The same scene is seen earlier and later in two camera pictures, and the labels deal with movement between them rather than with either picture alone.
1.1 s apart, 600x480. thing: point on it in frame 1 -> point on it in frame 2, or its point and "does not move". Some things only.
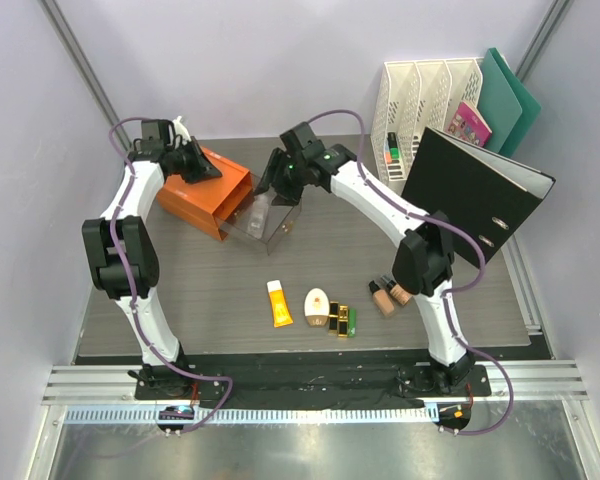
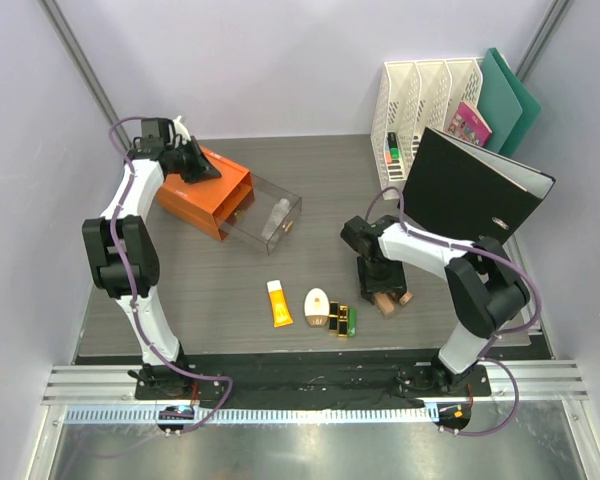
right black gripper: [278, 161] -> [369, 286]
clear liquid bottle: [258, 216] -> [275, 217]
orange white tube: [279, 305] does not move
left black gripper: [195, 160] does not move
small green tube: [352, 320] does not move
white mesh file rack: [413, 95] does not move
